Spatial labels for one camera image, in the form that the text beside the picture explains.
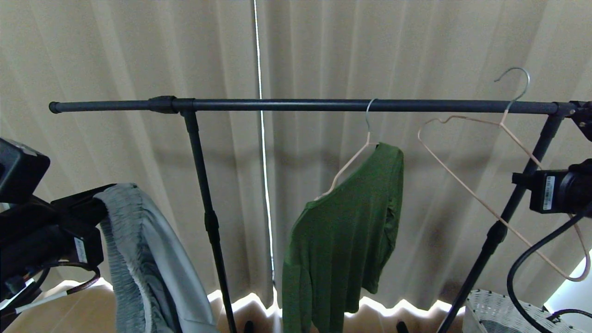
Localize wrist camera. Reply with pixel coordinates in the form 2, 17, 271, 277
570, 101, 592, 142
0, 138, 51, 204

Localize pale grey shorts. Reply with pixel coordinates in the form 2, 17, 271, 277
94, 183, 221, 333

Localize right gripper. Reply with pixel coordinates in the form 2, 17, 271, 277
511, 159, 592, 215

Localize white laundry basket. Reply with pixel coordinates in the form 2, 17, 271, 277
462, 289, 592, 333

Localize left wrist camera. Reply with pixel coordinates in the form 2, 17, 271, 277
0, 138, 51, 204

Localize pink clothes hanger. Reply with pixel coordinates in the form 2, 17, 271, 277
314, 98, 380, 201
417, 68, 592, 283

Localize black clothes rack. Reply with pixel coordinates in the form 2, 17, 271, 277
49, 96, 592, 333

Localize green long-sleeved shirt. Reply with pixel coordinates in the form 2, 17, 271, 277
281, 142, 405, 333

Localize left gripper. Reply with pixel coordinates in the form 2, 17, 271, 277
0, 184, 116, 296

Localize beige curtain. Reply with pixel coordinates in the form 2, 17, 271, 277
0, 0, 592, 311

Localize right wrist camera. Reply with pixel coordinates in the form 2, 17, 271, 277
570, 101, 592, 142

